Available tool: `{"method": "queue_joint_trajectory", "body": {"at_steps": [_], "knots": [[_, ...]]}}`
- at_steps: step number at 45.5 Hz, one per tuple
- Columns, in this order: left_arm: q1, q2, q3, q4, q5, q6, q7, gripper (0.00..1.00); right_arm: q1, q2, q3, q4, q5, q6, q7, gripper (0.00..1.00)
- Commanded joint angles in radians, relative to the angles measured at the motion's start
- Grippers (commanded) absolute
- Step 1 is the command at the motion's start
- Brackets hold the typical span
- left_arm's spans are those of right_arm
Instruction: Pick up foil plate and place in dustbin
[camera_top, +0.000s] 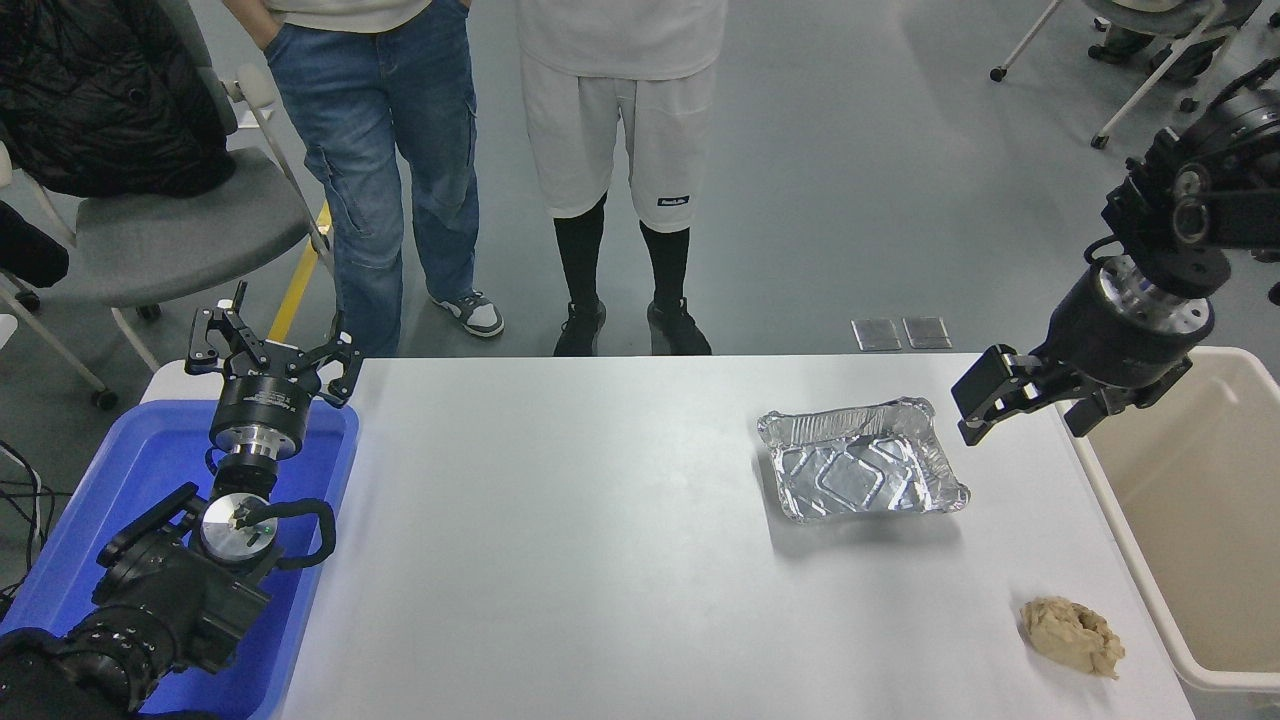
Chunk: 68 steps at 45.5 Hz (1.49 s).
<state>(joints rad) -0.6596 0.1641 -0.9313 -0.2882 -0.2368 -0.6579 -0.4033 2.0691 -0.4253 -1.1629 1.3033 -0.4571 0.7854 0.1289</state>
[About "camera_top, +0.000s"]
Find crumpled tan paper ball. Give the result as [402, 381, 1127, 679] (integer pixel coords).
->
[1020, 596, 1127, 679]

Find black padded jacket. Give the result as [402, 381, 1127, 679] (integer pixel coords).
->
[0, 0, 238, 199]

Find silver foil tray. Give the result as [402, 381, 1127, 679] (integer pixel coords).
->
[757, 397, 971, 525]

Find grey office chair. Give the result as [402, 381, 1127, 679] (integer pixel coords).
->
[0, 0, 336, 411]

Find person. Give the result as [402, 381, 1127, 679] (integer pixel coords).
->
[222, 0, 505, 358]
[515, 0, 729, 358]
[1088, 0, 1266, 86]

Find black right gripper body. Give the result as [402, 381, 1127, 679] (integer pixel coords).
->
[1040, 268, 1207, 391]

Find large pale bin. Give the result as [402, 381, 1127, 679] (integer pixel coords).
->
[1055, 346, 1280, 693]

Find blue plastic tray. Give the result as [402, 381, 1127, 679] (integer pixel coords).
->
[0, 400, 359, 720]

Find white-framed chair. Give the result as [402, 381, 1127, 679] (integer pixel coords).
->
[990, 0, 1261, 151]

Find black floor cables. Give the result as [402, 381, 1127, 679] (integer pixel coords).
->
[0, 440, 48, 601]

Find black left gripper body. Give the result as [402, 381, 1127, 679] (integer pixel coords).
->
[210, 343, 323, 446]

